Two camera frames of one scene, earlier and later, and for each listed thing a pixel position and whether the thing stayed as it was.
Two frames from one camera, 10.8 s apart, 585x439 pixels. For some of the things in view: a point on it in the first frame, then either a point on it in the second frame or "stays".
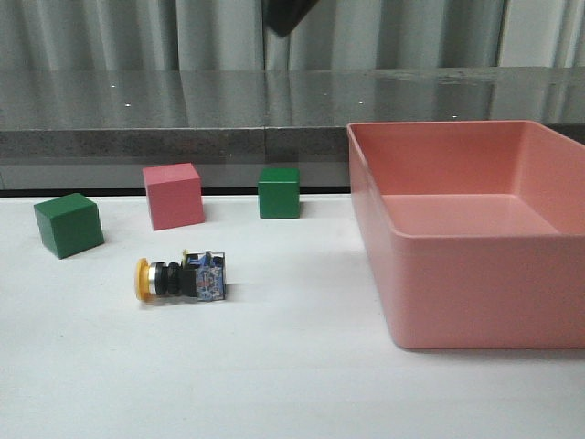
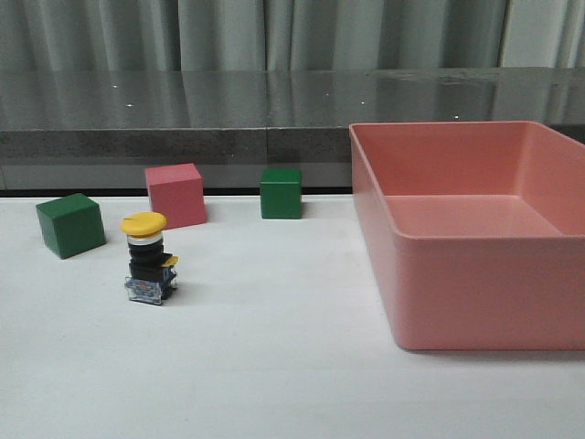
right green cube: [279, 193] stays
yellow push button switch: [200, 274] -> [153, 274]
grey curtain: [235, 35] stays
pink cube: [175, 195] stays
